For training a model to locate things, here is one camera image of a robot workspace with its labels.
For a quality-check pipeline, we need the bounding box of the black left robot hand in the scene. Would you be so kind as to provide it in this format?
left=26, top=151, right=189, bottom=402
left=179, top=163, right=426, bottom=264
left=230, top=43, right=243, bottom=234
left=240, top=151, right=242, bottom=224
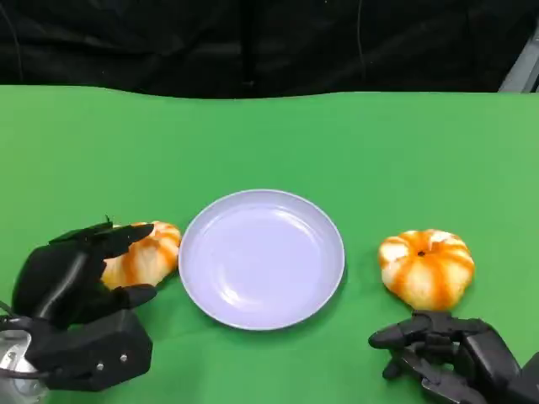
left=11, top=214, right=159, bottom=329

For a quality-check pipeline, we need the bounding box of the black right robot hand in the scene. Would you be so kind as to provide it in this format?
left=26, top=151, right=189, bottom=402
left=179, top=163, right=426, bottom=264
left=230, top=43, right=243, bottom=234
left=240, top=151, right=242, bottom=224
left=368, top=311, right=521, bottom=404

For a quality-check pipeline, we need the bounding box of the orange and white bread roll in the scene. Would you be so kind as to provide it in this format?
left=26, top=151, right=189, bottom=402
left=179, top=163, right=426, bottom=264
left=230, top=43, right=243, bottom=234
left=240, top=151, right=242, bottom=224
left=377, top=229, right=476, bottom=312
left=100, top=221, right=183, bottom=291

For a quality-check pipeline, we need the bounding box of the lilac plate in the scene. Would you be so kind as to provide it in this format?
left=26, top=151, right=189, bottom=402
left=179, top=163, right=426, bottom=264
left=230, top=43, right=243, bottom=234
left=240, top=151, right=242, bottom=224
left=178, top=188, right=346, bottom=332

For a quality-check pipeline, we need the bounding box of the green table cloth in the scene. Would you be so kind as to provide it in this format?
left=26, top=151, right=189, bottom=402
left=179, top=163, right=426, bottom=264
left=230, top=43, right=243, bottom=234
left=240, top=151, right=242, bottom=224
left=0, top=83, right=539, bottom=404

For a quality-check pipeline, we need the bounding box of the black backdrop cloth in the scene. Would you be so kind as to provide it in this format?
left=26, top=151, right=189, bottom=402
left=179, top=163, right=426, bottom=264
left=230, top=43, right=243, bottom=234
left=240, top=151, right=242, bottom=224
left=0, top=0, right=539, bottom=100

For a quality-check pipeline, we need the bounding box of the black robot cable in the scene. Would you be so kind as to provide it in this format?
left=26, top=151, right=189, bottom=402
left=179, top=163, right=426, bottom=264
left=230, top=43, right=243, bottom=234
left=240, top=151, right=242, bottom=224
left=0, top=299, right=20, bottom=327

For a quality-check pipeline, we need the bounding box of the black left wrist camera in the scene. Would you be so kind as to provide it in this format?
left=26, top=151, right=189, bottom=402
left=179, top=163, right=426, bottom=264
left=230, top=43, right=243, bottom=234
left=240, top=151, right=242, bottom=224
left=24, top=309, right=153, bottom=392

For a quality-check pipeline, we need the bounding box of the grey metal frame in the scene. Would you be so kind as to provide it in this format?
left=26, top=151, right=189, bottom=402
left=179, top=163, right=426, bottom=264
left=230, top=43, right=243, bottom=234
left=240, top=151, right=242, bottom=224
left=499, top=31, right=539, bottom=93

